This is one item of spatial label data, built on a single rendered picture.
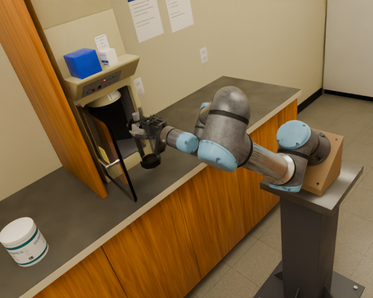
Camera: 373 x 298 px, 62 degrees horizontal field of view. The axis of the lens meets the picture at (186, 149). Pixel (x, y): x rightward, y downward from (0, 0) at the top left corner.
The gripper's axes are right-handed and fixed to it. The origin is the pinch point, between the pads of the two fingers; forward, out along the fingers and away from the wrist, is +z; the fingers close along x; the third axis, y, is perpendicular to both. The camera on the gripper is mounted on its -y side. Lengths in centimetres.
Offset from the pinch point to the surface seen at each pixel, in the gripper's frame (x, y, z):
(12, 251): 67, -20, 1
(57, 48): 15.0, 39.9, 18.2
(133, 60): -10.8, 26.5, 7.2
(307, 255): -33, -73, -63
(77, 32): 4.7, 42.9, 18.2
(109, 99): 0.3, 10.4, 20.7
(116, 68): -1.7, 26.5, 7.2
